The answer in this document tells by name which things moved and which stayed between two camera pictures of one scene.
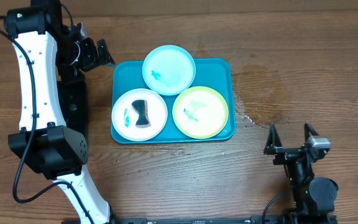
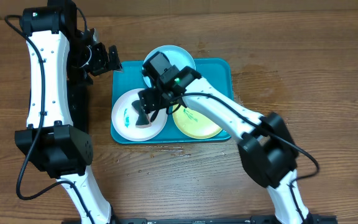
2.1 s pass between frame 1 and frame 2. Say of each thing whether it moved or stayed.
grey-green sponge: stayed
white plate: stayed
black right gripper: moved
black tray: stayed
